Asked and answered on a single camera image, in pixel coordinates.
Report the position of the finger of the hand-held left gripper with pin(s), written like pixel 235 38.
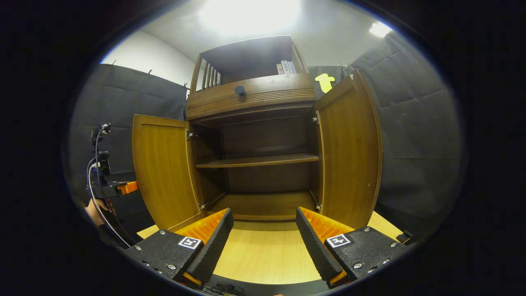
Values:
pixel 129 188

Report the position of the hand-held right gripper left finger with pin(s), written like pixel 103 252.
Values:
pixel 213 250

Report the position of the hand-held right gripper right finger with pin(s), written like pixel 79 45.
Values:
pixel 314 246

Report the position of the wooden cabinet door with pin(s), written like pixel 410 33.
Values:
pixel 349 156
pixel 164 172

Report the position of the small black plastic block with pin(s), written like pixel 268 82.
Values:
pixel 404 237

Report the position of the wooden inner shelf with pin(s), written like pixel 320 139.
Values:
pixel 263 160

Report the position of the black backdrop cloth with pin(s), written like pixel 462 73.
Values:
pixel 419 144

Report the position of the wooden drawer with black knob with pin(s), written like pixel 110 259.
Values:
pixel 279 92

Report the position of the grey spine book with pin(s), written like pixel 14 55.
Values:
pixel 292 68

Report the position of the tan spine book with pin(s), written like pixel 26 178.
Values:
pixel 280 70

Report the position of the white spine book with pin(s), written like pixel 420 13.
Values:
pixel 285 68

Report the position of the ceiling light panel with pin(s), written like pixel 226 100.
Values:
pixel 379 29
pixel 250 16

